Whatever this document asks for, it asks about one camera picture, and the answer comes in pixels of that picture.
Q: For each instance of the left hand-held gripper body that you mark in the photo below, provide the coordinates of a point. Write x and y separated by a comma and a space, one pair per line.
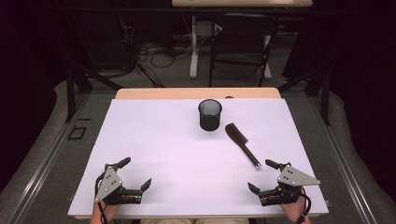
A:
109, 183

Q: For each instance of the person's left hand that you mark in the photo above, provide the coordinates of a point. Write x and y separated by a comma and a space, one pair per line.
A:
109, 210

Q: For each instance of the aluminium floor rail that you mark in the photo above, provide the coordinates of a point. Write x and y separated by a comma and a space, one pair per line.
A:
342, 161
46, 161

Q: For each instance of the white board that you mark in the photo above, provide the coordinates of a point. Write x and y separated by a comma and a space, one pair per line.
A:
174, 155

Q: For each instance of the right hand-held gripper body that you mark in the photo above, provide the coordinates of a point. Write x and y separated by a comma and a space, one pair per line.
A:
292, 179

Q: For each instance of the black folding chair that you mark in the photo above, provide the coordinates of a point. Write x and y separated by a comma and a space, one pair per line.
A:
243, 34

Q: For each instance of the grey box under desk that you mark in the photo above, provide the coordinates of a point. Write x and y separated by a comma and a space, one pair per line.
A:
204, 29

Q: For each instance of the person's right hand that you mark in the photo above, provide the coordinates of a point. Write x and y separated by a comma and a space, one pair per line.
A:
291, 208

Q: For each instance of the black mesh cup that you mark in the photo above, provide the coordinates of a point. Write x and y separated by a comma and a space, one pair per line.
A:
209, 121

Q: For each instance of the wooden table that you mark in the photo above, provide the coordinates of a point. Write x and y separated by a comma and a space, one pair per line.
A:
174, 93

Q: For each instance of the black metal stand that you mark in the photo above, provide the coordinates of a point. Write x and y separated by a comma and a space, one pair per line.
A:
71, 93
325, 99

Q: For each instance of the black comb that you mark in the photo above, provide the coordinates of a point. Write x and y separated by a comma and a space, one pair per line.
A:
237, 134

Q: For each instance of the white desk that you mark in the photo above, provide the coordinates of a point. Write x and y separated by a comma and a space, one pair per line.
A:
193, 62

